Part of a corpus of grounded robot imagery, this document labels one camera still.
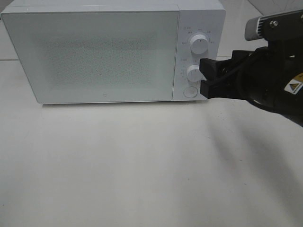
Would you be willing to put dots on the round door release button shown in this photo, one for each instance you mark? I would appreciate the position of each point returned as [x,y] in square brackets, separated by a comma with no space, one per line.
[190,92]

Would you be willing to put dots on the white microwave knob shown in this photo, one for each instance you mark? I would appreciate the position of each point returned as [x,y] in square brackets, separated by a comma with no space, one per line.
[199,43]
[194,74]

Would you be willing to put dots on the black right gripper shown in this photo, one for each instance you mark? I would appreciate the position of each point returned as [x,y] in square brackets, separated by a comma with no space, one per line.
[259,77]

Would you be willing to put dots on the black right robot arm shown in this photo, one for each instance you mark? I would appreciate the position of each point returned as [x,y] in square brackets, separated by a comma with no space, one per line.
[293,86]

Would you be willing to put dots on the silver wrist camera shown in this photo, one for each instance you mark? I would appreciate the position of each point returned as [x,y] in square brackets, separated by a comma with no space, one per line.
[279,26]

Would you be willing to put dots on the white adjacent table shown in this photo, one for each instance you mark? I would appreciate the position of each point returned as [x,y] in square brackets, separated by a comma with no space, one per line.
[238,12]

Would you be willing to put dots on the white microwave door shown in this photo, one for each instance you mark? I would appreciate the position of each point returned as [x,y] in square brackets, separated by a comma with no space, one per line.
[94,57]

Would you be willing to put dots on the white microwave oven body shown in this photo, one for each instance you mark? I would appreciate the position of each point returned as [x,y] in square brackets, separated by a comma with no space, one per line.
[194,16]

